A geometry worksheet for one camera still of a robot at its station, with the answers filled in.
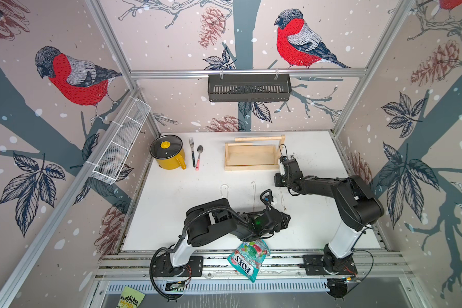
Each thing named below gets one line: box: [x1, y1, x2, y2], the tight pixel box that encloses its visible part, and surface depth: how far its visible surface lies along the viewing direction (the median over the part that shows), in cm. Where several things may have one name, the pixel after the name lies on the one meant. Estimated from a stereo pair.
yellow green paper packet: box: [116, 286, 146, 308], surface depth 68 cm
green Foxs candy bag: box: [227, 239, 271, 283], surface depth 75 cm
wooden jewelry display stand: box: [223, 134, 287, 171], surface depth 111 cm
